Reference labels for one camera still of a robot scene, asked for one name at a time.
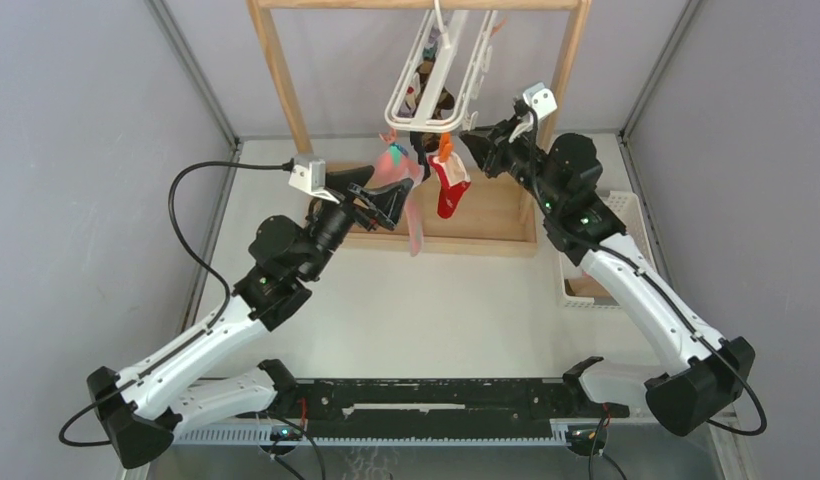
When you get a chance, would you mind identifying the orange hanger clip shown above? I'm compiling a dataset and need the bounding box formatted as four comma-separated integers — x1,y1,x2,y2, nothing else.
437,133,453,164

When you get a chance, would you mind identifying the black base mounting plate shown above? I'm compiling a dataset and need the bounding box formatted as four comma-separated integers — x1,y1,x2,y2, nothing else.
247,378,630,441

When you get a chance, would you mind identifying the white perforated plastic basket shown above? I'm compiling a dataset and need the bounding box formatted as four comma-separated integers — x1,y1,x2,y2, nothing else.
557,191,660,317

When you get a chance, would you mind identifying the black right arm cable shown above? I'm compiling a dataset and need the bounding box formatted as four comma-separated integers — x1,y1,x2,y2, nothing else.
525,105,769,438

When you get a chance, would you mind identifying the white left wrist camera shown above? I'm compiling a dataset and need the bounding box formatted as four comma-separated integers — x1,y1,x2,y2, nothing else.
288,153,340,204

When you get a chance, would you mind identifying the red snowflake sock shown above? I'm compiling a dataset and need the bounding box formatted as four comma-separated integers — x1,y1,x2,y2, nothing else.
428,152,471,219

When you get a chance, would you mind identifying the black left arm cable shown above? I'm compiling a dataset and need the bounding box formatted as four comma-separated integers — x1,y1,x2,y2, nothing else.
167,160,295,329

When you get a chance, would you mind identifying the pink sock with green patch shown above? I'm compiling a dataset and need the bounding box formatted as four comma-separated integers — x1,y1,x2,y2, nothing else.
373,130,428,258

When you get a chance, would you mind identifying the brown argyle sock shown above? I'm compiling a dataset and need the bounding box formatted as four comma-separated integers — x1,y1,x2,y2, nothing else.
406,59,456,167

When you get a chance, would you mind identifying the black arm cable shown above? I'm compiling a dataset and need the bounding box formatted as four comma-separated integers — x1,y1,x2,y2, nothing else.
167,160,295,329
525,105,769,438

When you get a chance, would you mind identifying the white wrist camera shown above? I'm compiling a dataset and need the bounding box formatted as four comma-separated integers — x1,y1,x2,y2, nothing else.
521,82,558,121
288,153,340,204

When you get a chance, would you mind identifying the white plastic clip hanger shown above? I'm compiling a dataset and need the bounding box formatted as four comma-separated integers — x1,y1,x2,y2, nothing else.
384,1,499,134

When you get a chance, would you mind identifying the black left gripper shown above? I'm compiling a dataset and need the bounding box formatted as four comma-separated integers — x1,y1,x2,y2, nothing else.
298,166,411,282

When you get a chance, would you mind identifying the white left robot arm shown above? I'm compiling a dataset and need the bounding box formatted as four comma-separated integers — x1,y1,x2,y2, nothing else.
87,165,415,469

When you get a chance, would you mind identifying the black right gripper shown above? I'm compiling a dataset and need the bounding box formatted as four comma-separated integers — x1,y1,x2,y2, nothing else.
460,113,561,214

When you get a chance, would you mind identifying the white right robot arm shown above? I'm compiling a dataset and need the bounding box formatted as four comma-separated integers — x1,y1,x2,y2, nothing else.
458,101,768,436

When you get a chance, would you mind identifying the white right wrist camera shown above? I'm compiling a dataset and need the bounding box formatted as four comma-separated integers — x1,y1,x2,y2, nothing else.
521,82,558,121

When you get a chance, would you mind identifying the wooden hanger rack stand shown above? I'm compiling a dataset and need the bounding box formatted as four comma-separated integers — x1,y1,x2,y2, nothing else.
247,1,591,258

